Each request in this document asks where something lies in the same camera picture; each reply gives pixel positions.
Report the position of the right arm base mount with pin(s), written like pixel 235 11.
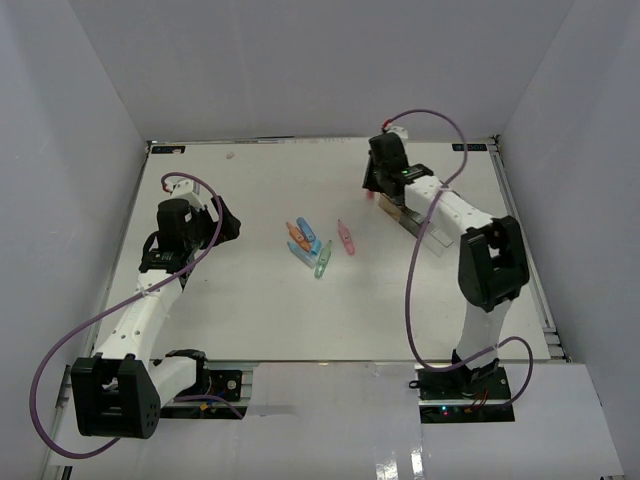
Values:
pixel 443 401

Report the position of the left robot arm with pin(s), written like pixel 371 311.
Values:
pixel 120 391

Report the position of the green correction tape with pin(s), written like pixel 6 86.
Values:
pixel 323 259

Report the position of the right black corner label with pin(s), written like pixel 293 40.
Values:
pixel 470 147

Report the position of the pink correction tape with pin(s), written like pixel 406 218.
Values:
pixel 346 238

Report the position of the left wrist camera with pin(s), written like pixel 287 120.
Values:
pixel 181 187

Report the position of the amber transparent tray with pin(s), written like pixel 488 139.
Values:
pixel 390 208

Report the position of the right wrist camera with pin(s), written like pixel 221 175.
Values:
pixel 391 127

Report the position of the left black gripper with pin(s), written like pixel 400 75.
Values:
pixel 229 228

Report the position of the left black corner label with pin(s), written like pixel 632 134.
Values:
pixel 168 149

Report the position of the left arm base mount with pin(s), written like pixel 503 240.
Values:
pixel 226 384

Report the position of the grey transparent tray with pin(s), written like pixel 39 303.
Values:
pixel 411 221

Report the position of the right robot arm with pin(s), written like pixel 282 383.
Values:
pixel 492 262

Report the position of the black corner label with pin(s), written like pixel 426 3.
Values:
pixel 168 149
pixel 470 147

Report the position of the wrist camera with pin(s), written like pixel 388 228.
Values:
pixel 181 187
pixel 391 127

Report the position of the orange correction tape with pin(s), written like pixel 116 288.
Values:
pixel 298 237

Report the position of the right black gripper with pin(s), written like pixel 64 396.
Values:
pixel 368 180

